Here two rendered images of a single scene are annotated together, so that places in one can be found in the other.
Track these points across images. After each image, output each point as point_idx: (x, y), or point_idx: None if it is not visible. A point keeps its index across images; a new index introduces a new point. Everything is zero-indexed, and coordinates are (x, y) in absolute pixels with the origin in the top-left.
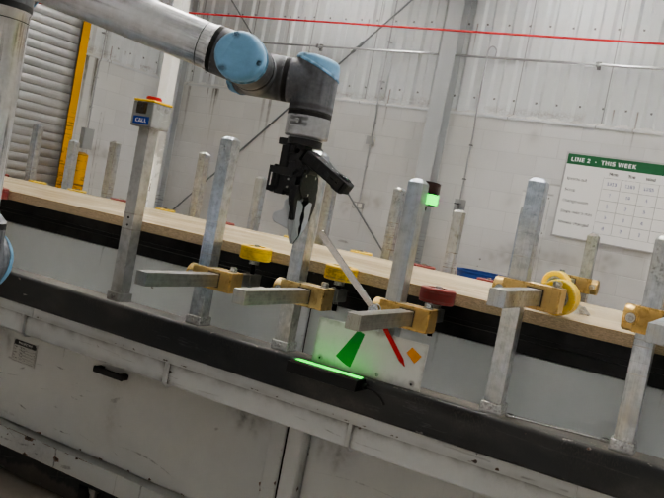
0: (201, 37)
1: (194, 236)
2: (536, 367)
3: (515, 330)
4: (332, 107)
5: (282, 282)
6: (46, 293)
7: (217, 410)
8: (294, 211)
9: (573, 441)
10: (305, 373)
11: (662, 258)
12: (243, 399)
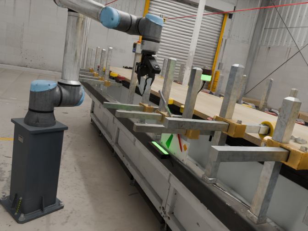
0: (98, 11)
1: (157, 93)
2: (253, 164)
3: (218, 142)
4: (156, 36)
5: (156, 111)
6: (114, 110)
7: None
8: (139, 81)
9: (230, 206)
10: (151, 148)
11: (285, 111)
12: (147, 154)
